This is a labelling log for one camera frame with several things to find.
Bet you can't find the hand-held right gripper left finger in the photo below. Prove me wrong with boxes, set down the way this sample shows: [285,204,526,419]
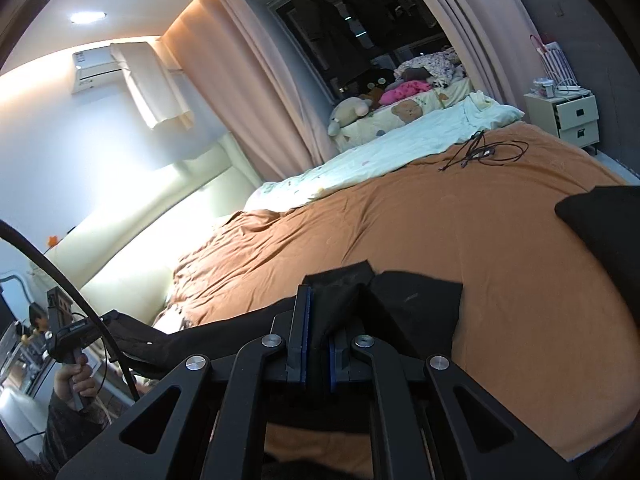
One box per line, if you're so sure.
[55,284,313,480]

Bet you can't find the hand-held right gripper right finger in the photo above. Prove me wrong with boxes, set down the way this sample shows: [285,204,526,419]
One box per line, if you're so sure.
[327,331,581,480]

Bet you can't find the black button shirt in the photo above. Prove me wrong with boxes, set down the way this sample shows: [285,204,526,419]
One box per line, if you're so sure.
[107,260,463,433]

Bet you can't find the person's left forearm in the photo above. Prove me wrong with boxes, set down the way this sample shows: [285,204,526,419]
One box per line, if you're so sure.
[42,395,108,476]

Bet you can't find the person's left hand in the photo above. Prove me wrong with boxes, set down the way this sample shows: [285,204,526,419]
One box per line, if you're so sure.
[54,354,99,401]

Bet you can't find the cream padded headboard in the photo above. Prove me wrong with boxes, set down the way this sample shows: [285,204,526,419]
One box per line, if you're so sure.
[47,130,261,326]

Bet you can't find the orange-brown blanket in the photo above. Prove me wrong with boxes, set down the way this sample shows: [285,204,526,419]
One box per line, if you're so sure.
[152,120,640,476]

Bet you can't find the light green quilt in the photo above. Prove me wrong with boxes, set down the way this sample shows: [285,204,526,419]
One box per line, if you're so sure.
[244,91,525,211]

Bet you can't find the beige plush toy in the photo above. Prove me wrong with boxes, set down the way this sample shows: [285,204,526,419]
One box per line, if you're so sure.
[327,97,373,136]

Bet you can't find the bear print cushion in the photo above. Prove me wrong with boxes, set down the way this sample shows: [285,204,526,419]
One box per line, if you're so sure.
[335,77,473,151]

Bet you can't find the pink cloth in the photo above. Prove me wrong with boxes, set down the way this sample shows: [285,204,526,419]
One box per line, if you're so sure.
[381,80,431,106]

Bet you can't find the dark brown plush toy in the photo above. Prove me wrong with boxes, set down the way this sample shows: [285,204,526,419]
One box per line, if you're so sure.
[360,67,396,103]

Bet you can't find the white air conditioner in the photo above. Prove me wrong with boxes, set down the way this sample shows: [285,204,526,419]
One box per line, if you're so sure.
[71,45,126,95]

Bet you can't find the white hanging cloth cover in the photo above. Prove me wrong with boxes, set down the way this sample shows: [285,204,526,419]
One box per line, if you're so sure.
[110,41,196,131]

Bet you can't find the pink curtain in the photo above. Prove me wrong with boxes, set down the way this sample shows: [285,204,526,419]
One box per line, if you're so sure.
[390,0,526,111]
[162,0,341,183]

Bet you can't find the floral print cloth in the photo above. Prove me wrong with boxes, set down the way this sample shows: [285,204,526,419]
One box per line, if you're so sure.
[395,46,466,86]

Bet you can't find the dark window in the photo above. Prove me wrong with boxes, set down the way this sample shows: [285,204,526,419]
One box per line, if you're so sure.
[235,0,451,106]

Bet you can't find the folded black garment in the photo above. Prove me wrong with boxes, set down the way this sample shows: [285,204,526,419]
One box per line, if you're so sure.
[555,186,640,306]

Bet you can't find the cream nightstand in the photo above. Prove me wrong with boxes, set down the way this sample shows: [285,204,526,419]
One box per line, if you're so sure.
[524,87,600,148]

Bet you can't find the striped paper bag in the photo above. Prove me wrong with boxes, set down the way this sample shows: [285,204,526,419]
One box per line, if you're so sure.
[530,35,573,81]

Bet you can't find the thick black cable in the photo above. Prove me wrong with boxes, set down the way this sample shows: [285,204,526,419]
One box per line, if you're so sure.
[0,219,141,402]

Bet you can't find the black cables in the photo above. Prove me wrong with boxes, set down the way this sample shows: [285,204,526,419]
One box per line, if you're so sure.
[439,130,530,173]

